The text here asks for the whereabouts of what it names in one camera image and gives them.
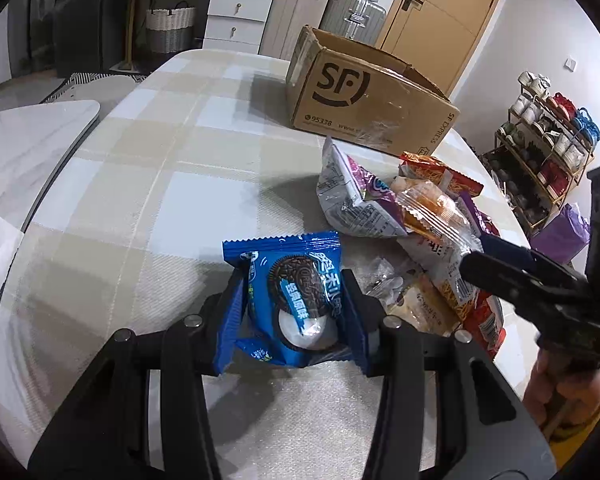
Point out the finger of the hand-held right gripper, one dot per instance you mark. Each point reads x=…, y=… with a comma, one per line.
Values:
x=505, y=250
x=500, y=275

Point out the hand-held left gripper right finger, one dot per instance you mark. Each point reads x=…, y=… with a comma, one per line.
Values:
x=354, y=320

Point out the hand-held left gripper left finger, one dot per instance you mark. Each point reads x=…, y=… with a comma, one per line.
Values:
x=227, y=330

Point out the blue cookie packet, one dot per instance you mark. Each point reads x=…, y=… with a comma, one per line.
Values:
x=290, y=280

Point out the orange clear-wrapped pastry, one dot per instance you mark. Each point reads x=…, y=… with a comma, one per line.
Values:
x=425, y=210

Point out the purple silver chip bag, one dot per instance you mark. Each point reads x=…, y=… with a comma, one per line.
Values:
x=345, y=195

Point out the brown cardboard box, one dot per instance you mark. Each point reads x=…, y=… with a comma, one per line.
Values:
x=340, y=95

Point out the person's right hand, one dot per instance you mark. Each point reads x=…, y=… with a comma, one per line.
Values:
x=570, y=390

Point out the red yellow noodle snack bag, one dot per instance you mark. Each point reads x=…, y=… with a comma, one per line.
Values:
x=460, y=292

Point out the small purple snack packet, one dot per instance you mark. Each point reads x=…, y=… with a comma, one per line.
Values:
x=474, y=216

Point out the clear candy packet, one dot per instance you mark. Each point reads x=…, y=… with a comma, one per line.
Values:
x=386, y=280

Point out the beige pastry packet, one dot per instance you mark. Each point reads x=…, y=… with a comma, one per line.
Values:
x=420, y=310

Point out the metal shoe rack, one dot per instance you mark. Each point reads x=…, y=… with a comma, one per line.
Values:
x=540, y=160

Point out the red orange snack packet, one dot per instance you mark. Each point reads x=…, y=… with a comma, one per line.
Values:
x=430, y=165

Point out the plaid tablecloth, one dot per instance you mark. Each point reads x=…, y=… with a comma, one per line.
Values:
x=155, y=200

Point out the wooden door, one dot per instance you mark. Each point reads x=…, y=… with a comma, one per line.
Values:
x=450, y=20

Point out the black white patterned rug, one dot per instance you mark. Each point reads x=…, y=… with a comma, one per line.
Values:
x=95, y=85

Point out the silver suitcase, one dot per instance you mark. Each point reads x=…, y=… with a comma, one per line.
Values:
x=352, y=15

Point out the woven laundry basket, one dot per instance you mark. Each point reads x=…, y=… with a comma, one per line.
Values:
x=170, y=27

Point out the beige suitcase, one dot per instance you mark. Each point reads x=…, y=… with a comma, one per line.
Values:
x=295, y=10

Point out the white drawer cabinet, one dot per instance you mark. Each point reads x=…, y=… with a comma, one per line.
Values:
x=230, y=5

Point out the dark grey fridge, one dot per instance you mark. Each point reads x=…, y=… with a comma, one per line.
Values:
x=75, y=20

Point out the wall switch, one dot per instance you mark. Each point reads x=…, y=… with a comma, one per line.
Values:
x=570, y=63

